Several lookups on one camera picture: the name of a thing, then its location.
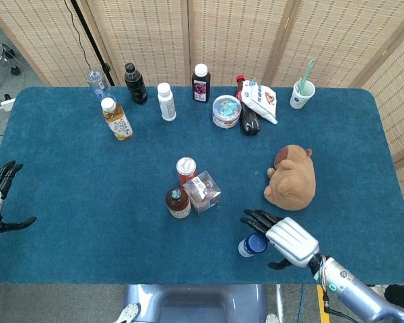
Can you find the blue-grey robot body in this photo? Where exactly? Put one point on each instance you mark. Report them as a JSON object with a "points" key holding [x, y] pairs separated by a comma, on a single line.
{"points": [[195, 303]]}

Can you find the brown capybara plush toy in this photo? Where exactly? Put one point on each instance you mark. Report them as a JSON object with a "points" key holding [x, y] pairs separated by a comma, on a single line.
{"points": [[293, 181]]}

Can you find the white plastic bottle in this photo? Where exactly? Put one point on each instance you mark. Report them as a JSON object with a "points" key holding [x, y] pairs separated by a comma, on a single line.
{"points": [[166, 104]]}

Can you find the black trouser leg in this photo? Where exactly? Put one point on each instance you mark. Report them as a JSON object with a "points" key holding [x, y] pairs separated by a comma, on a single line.
{"points": [[402, 292]]}

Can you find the yellow tea bottle floral label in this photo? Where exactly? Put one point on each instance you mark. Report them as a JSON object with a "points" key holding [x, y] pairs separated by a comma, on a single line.
{"points": [[118, 122]]}

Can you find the clear plastic cube box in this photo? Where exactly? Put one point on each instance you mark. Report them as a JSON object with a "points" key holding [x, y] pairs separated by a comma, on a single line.
{"points": [[203, 195]]}

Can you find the white yogurt bottle blue cap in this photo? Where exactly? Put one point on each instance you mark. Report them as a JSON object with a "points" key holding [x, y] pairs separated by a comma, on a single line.
{"points": [[250, 247]]}

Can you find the round clear candy jar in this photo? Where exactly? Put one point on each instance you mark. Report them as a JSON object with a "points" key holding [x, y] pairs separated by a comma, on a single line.
{"points": [[225, 112]]}

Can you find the brown tea bottle black cap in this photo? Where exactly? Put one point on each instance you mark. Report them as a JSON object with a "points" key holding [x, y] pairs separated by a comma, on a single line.
{"points": [[178, 203]]}

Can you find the cola bottle red cap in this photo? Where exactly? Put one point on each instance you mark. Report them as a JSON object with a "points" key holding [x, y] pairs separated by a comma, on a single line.
{"points": [[250, 122]]}

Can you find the white snack bag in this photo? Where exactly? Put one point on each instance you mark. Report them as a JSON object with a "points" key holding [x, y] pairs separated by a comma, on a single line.
{"points": [[261, 99]]}

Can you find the white sneaker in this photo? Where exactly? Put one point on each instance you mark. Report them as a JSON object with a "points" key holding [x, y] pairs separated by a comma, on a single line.
{"points": [[377, 288]]}

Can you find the black drink bottle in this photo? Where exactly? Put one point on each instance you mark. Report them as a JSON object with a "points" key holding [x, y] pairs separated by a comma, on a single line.
{"points": [[136, 87]]}

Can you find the white power strip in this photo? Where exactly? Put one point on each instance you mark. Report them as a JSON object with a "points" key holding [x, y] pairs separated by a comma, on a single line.
{"points": [[7, 105]]}

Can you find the black tripod stand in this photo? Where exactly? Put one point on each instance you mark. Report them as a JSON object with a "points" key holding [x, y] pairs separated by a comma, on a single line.
{"points": [[94, 47]]}

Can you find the bamboo folding screen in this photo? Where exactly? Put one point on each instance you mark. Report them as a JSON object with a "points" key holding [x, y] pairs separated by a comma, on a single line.
{"points": [[229, 37]]}

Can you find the grape juice bottle white cap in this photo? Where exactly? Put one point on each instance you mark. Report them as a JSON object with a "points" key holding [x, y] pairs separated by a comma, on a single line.
{"points": [[201, 85]]}

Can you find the red drink can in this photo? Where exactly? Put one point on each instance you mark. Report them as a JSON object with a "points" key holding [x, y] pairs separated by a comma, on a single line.
{"points": [[186, 168]]}

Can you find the swivel chair base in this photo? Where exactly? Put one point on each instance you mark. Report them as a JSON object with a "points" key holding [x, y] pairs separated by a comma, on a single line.
{"points": [[0, 57]]}

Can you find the green plastic spoon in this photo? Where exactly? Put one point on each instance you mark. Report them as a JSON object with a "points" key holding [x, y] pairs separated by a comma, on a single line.
{"points": [[308, 72]]}

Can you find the white perforated foot plate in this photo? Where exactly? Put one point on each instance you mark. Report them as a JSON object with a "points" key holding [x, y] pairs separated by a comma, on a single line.
{"points": [[129, 313], [272, 319]]}

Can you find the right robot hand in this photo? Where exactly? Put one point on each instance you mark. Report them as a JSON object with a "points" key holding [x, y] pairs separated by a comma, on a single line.
{"points": [[293, 239]]}

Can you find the clear empty water bottle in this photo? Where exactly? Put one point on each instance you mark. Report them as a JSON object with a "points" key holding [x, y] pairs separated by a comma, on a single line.
{"points": [[97, 84]]}

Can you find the blue table mat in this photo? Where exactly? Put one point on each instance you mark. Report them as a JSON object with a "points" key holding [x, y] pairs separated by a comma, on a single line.
{"points": [[70, 161]]}

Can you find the white paper cup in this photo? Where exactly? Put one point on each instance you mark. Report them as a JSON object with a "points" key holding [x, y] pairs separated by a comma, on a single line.
{"points": [[299, 100]]}

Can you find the grey metal table leg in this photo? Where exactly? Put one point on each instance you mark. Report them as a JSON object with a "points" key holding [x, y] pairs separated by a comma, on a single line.
{"points": [[279, 299]]}

